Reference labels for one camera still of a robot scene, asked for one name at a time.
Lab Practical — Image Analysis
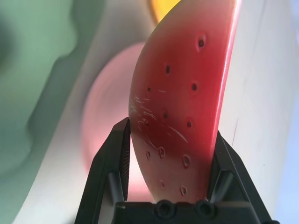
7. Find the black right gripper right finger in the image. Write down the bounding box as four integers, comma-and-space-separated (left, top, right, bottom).
206, 130, 274, 224

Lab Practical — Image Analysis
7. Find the pale green serving tray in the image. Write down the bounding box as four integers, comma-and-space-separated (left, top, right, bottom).
0, 0, 103, 224

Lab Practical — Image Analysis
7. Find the yellow plastic plate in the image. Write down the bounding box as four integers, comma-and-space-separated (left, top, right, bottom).
149, 0, 182, 24

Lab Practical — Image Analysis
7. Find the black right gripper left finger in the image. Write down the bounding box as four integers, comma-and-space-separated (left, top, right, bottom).
74, 118, 131, 224

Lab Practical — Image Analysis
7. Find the pink plastic plate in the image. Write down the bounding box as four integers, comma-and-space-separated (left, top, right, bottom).
80, 42, 150, 194

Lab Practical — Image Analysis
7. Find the red watermelon slice toy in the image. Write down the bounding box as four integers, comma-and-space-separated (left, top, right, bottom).
128, 0, 241, 203

